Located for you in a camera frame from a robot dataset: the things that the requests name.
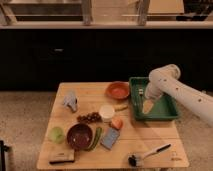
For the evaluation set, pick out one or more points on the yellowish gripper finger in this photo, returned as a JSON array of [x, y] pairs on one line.
[[147, 106]]

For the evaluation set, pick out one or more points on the green plastic tray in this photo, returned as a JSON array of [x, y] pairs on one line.
[[164, 109]]

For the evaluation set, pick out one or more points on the silver metal fork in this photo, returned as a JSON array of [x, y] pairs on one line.
[[141, 91]]

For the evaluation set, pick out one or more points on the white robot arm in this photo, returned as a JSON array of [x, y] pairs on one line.
[[166, 80]]

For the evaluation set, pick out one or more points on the red orange bowl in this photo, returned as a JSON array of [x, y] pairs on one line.
[[118, 90]]

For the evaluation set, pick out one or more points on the dark maroon bowl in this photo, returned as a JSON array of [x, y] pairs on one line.
[[79, 136]]

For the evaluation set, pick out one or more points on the yellow corn piece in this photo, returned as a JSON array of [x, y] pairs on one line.
[[120, 107]]

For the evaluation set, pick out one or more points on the orange carrot piece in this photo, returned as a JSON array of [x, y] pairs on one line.
[[116, 123]]

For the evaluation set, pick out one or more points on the white cup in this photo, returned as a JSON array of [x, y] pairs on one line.
[[107, 112]]

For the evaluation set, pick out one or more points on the blue sponge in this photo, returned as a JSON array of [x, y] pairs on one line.
[[110, 138]]

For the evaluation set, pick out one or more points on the bunch of dark grapes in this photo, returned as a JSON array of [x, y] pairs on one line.
[[89, 118]]

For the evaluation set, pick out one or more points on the green cucumber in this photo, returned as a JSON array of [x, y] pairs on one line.
[[96, 139]]

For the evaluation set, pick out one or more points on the black and white dish brush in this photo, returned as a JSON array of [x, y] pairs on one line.
[[137, 160]]

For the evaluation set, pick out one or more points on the wooden folding table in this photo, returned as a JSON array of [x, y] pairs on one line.
[[136, 137]]

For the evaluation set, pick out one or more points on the grey blue crumpled cloth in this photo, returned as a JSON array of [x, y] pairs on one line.
[[70, 100]]

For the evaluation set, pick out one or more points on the wooden block with black base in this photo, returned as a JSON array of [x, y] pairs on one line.
[[58, 156]]

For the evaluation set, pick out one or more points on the green apple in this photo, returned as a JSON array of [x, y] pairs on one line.
[[56, 135]]

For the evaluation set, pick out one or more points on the wooden window frame shelf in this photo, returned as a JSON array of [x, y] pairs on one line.
[[106, 14]]

